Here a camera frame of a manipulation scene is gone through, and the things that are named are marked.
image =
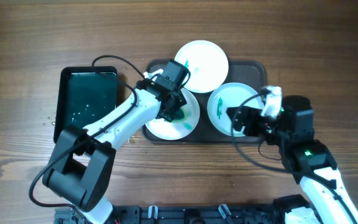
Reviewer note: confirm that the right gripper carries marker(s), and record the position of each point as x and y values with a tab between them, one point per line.
245	120

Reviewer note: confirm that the black water tray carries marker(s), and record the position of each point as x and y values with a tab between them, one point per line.
84	96

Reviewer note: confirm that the white plate top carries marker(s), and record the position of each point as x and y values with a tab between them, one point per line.
207	63

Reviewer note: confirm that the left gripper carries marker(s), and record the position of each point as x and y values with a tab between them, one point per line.
173	106

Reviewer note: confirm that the white plate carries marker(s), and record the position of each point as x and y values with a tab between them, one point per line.
174	131
207	63
226	96

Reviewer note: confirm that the green yellow sponge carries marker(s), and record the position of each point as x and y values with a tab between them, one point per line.
179	116

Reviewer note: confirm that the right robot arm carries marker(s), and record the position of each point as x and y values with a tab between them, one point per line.
307	159

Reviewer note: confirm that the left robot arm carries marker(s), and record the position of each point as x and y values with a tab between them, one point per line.
81	163

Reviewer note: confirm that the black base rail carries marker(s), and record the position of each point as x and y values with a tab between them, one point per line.
257	214

